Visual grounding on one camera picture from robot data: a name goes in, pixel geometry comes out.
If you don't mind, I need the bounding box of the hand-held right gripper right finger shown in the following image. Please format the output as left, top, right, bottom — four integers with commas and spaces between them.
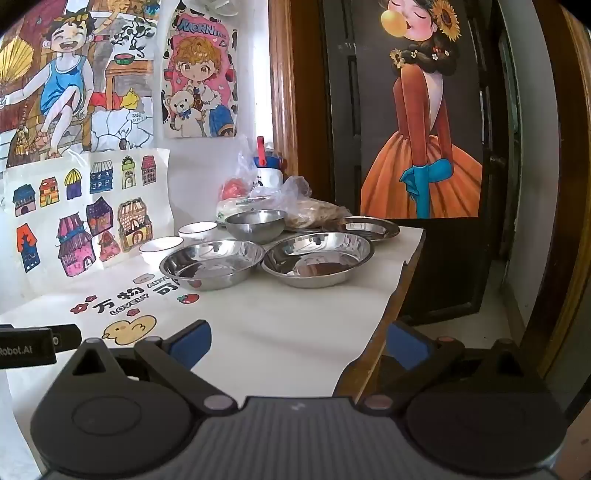
358, 320, 532, 414

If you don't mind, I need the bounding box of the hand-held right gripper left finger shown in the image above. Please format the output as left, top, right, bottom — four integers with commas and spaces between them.
69, 318, 236, 412

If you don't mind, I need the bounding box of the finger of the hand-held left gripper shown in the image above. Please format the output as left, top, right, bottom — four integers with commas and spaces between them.
48, 324, 82, 352

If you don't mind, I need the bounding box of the wide steel basin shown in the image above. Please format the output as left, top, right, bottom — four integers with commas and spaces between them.
261, 232, 375, 289
159, 239, 266, 291

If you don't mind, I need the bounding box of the white red-rimmed ceramic bowl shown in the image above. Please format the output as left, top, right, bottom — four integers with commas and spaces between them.
139, 236, 185, 266
178, 222, 219, 243

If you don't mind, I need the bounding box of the steel plate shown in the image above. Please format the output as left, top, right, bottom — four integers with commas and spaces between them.
337, 216, 401, 243

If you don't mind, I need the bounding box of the deep steel bowl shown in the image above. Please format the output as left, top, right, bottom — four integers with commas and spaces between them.
225, 209, 288, 244

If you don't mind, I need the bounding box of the white printed table cover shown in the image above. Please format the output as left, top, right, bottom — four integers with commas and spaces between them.
0, 224, 426, 467

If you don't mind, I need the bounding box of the colourful houses drawing sheet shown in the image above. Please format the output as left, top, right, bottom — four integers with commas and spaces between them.
0, 148, 175, 315

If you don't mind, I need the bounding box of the white bun packet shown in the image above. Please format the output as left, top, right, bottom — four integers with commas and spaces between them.
217, 196, 278, 222

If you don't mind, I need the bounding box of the red round food in bag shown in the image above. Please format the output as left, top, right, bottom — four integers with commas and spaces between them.
221, 178, 252, 201

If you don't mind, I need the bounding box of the flatbread in plastic bag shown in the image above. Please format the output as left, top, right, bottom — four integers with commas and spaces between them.
277, 175, 352, 230

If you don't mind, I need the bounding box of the white bottle with blue lid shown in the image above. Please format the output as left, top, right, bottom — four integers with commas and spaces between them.
252, 136, 287, 190

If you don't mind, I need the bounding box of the orange dress girl poster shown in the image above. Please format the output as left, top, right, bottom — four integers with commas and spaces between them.
360, 0, 483, 220

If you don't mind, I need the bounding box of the laughing boy drawing poster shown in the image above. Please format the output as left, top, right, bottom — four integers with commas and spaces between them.
0, 0, 160, 167

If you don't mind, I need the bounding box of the teddy bear cartoon poster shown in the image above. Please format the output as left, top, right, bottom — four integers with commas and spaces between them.
161, 9, 240, 139

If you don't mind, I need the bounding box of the brown wooden door frame post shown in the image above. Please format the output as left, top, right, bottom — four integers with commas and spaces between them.
269, 0, 333, 204
517, 0, 591, 384

